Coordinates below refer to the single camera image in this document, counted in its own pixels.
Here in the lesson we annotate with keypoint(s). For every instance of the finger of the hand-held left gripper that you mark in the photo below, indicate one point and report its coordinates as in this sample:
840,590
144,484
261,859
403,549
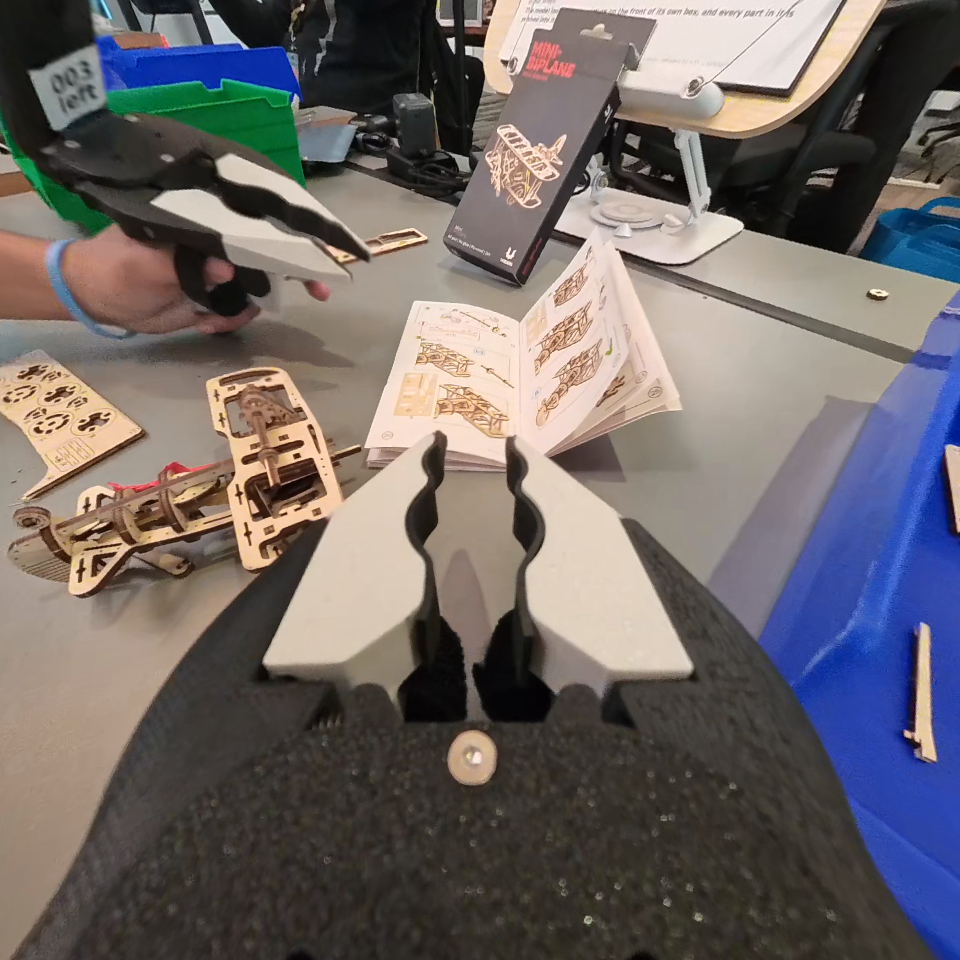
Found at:
262,244
277,187

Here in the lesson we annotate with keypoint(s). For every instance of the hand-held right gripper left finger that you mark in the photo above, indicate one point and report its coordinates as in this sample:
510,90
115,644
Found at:
352,592

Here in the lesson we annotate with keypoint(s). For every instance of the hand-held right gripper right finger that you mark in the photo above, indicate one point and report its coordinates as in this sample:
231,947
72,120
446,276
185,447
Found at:
600,600

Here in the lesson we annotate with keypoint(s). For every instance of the wooden biplane model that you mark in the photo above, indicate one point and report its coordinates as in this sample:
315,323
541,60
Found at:
255,551

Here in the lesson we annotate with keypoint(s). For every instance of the person's left forearm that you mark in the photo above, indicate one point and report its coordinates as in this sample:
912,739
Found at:
22,274

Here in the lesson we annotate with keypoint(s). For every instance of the grey desk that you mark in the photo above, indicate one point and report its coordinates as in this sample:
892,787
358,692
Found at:
712,337

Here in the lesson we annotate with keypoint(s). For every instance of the person's left hand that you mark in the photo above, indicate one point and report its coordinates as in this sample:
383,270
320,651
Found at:
127,285

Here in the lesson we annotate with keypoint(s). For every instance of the grey pouch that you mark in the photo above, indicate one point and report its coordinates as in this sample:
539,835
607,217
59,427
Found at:
330,142

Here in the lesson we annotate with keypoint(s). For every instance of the green plastic bin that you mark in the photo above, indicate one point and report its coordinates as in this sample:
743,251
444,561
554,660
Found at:
225,112

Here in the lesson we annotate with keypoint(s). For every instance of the small blue plastic bin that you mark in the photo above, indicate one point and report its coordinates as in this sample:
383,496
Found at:
187,67

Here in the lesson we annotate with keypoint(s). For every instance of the blue wristband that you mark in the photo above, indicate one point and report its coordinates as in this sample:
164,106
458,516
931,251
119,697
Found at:
58,279

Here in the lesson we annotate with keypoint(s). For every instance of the black power adapter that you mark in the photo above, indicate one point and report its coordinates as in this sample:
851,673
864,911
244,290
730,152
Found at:
414,124

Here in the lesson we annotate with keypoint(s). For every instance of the black model kit box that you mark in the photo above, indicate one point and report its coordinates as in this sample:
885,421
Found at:
487,247

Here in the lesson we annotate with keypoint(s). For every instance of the open instruction booklet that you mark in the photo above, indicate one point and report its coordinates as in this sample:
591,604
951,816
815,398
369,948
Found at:
495,360

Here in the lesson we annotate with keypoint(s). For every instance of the large blue plastic bin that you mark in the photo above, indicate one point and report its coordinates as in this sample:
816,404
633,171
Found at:
862,600

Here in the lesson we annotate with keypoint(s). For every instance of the wooden parts sheet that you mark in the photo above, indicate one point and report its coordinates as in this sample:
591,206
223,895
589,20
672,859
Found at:
75,450

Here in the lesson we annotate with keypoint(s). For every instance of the long wooden strip part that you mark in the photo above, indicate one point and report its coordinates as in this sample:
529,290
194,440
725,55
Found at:
921,690

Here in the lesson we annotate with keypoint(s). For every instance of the flat wooden part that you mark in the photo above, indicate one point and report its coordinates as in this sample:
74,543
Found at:
953,487

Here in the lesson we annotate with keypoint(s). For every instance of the blue bag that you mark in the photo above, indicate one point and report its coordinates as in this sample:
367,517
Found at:
915,240

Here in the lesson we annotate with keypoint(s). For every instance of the black office chair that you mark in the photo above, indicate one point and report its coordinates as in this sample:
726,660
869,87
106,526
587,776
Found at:
825,172

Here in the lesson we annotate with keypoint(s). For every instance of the white printed sheet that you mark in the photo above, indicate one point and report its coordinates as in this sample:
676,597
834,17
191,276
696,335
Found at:
750,37

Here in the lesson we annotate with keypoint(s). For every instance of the wooden document stand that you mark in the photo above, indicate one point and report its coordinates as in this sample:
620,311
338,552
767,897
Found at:
832,82

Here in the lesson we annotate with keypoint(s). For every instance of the small wooden frame part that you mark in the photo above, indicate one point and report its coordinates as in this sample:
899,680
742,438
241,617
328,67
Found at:
373,244

